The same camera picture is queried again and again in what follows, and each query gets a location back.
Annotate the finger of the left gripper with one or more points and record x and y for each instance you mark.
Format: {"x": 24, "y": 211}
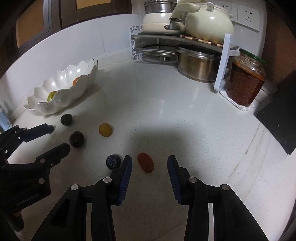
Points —
{"x": 50, "y": 155}
{"x": 15, "y": 136}

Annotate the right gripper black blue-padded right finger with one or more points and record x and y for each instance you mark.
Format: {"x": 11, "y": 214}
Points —
{"x": 232, "y": 219}

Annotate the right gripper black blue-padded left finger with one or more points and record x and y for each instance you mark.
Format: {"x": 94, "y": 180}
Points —
{"x": 67, "y": 219}

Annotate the dark plum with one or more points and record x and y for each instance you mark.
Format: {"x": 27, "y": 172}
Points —
{"x": 66, "y": 119}
{"x": 77, "y": 139}

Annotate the green apple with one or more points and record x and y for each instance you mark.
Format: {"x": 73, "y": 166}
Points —
{"x": 51, "y": 96}

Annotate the small tan longan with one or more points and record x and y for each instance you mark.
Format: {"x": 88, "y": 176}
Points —
{"x": 105, "y": 130}

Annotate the blueberry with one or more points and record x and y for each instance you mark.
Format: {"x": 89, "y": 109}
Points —
{"x": 113, "y": 161}

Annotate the orange tangerine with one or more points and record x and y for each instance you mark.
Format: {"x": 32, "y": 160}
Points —
{"x": 75, "y": 81}

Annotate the red grape tomato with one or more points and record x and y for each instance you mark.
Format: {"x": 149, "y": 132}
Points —
{"x": 145, "y": 162}

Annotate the white pump bottle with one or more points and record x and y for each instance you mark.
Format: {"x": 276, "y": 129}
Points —
{"x": 4, "y": 121}

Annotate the white scalloped ceramic bowl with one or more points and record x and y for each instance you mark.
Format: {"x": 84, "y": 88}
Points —
{"x": 61, "y": 82}

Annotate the black knife block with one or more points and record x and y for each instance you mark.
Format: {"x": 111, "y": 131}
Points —
{"x": 277, "y": 114}

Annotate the glass jar red sauce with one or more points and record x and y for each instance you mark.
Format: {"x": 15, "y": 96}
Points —
{"x": 246, "y": 78}

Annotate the white metal corner shelf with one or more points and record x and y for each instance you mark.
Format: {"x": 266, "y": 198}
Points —
{"x": 172, "y": 45}

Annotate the stainless steel pot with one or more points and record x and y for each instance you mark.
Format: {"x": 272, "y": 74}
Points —
{"x": 198, "y": 63}

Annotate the dark wooden cutting board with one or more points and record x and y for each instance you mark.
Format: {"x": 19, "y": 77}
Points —
{"x": 279, "y": 48}

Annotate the cream pot with steamer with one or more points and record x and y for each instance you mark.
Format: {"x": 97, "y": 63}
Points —
{"x": 157, "y": 18}

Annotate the cream ceramic kettle pot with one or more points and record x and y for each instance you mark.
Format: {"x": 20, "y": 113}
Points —
{"x": 204, "y": 20}

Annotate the dark brown window frame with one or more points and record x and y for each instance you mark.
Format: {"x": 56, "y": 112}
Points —
{"x": 26, "y": 23}

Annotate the wall power outlets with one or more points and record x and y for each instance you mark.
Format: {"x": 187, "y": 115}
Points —
{"x": 243, "y": 15}

